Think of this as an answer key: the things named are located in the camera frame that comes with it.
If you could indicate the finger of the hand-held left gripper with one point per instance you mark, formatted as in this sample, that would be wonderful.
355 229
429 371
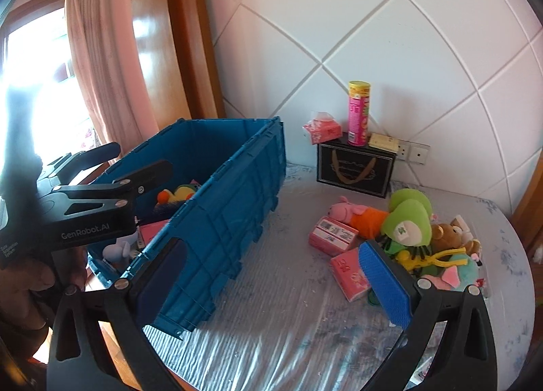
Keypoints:
140 177
85 160

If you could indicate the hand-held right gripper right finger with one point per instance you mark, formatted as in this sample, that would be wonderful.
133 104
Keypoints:
382 280

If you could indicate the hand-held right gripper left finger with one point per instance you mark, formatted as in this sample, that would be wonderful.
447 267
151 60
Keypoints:
163 280

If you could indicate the blue plastic crate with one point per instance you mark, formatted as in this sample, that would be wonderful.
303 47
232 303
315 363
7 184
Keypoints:
237 204

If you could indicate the person's left forearm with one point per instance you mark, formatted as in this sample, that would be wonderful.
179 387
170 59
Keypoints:
17 331

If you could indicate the person's left hand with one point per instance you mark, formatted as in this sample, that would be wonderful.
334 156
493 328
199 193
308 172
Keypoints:
63 268

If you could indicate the pink floral tissue pack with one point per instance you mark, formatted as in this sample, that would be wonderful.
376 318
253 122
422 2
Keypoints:
350 274

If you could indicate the yellow duck plush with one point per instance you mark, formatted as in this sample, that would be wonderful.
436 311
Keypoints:
180 194

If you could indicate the pink packet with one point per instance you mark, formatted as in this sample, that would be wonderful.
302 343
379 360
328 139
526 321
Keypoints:
150 233

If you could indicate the yellow plastic tongs toy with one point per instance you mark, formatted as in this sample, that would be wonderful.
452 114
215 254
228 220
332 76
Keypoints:
428 261

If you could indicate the green plush toy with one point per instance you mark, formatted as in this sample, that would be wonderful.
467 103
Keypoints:
407 221

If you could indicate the pink box with label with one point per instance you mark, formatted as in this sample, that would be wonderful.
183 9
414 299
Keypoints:
333 236

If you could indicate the pink pig plush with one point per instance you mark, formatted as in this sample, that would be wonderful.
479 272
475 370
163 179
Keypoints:
352 213

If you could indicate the teal plush with pink ear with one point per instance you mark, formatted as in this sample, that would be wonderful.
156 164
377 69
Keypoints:
460 274

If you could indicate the brown bear plush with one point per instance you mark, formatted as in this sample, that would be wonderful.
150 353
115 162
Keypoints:
447 236

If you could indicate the window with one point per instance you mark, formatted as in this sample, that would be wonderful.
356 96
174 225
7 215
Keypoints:
46 90

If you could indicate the pale blue floral tablecloth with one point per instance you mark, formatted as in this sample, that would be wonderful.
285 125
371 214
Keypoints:
297 323

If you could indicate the pink curtain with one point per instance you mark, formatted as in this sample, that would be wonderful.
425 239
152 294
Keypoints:
106 56

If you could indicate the black gift box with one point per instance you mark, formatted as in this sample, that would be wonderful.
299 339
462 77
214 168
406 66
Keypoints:
356 170

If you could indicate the yellow notepad box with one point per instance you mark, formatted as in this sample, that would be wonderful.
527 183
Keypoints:
384 141

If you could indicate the pink snack can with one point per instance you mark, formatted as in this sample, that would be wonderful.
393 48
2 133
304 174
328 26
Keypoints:
359 115

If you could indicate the white wall socket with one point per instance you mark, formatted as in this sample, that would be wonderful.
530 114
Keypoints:
419 153
404 150

